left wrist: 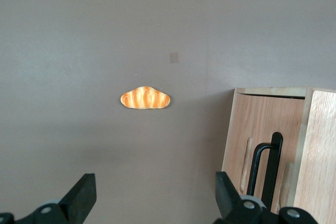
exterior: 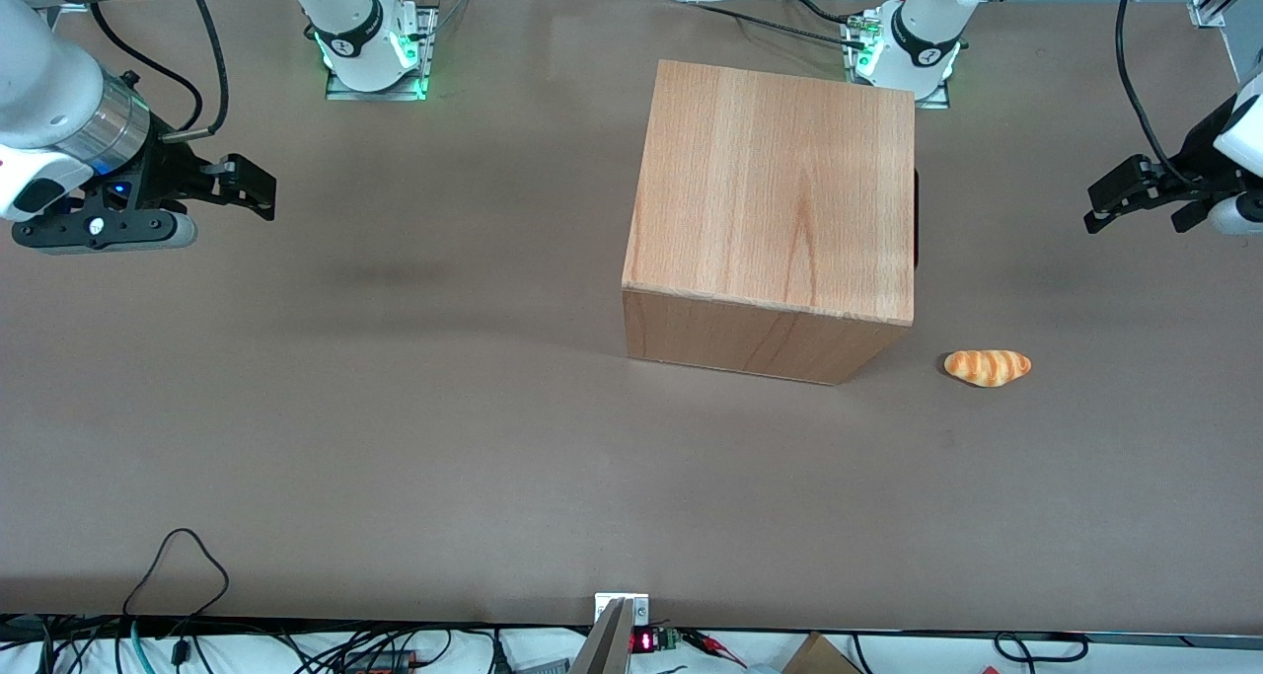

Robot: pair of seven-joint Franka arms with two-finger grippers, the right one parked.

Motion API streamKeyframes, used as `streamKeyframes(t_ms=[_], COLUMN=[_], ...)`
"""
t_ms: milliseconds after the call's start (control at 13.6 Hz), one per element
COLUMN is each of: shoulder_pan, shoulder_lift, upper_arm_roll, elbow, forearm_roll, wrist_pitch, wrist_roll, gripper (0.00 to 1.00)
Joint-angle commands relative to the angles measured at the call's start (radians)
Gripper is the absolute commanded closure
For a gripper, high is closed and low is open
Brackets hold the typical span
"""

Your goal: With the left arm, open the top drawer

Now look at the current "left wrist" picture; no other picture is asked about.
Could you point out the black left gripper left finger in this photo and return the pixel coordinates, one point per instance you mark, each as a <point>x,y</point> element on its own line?
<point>76,203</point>

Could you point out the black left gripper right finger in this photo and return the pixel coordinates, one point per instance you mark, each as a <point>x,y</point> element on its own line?
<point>225,197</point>

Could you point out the wooden drawer with light interior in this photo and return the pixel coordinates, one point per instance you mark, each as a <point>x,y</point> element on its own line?
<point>320,155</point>

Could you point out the orange toy bread loaf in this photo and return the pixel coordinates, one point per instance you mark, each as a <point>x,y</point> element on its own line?
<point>144,98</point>

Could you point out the beige tape patch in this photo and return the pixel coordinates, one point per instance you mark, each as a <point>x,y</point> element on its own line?
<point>173,57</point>

